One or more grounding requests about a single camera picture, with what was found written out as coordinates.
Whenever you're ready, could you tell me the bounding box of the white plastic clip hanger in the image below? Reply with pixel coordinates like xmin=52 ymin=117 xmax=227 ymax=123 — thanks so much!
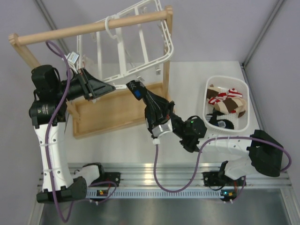
xmin=91 ymin=0 xmax=174 ymax=83

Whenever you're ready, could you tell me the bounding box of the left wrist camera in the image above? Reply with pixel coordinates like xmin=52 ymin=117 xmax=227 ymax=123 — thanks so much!
xmin=64 ymin=52 xmax=80 ymax=74

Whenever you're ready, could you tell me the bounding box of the white slotted cable duct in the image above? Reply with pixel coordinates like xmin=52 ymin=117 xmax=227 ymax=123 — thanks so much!
xmin=86 ymin=188 xmax=236 ymax=199

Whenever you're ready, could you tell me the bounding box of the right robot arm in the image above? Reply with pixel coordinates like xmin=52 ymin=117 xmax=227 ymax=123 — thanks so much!
xmin=142 ymin=90 xmax=286 ymax=186

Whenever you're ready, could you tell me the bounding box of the beige brown sock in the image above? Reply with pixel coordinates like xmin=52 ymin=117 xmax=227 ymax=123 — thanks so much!
xmin=207 ymin=85 xmax=248 ymax=118

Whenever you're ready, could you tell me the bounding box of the red white striped sock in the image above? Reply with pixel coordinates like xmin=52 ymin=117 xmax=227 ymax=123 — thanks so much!
xmin=206 ymin=88 xmax=243 ymax=105

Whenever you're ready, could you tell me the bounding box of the aluminium mounting rail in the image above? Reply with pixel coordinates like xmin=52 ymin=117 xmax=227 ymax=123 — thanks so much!
xmin=38 ymin=162 xmax=293 ymax=190

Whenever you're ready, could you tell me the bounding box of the white perforated sock basket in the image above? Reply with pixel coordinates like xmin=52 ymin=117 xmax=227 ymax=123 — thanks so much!
xmin=202 ymin=75 xmax=250 ymax=134

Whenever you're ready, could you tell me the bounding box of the white sock with red trim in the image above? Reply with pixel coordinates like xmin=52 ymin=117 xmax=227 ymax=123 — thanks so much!
xmin=82 ymin=54 xmax=94 ymax=71

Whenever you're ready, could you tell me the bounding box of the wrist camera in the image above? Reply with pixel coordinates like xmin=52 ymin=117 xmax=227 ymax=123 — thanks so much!
xmin=64 ymin=52 xmax=80 ymax=74
xmin=152 ymin=120 xmax=173 ymax=145

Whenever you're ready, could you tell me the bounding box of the black blue sports sock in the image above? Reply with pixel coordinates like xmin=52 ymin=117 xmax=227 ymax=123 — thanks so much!
xmin=126 ymin=80 xmax=148 ymax=103

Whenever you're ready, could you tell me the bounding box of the wooden hanger rack stand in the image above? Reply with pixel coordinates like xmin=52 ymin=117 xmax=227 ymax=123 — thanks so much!
xmin=9 ymin=6 xmax=173 ymax=138

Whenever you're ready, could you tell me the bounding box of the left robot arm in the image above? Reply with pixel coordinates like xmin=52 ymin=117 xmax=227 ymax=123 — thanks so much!
xmin=29 ymin=65 xmax=115 ymax=203

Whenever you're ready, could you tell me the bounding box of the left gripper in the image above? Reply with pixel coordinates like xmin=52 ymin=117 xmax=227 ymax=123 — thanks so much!
xmin=54 ymin=67 xmax=115 ymax=101

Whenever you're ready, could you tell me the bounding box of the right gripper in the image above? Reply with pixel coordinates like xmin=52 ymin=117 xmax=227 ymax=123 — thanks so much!
xmin=147 ymin=91 xmax=188 ymax=140

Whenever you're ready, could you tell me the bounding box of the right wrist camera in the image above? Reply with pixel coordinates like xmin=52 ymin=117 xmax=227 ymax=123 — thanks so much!
xmin=152 ymin=120 xmax=173 ymax=145

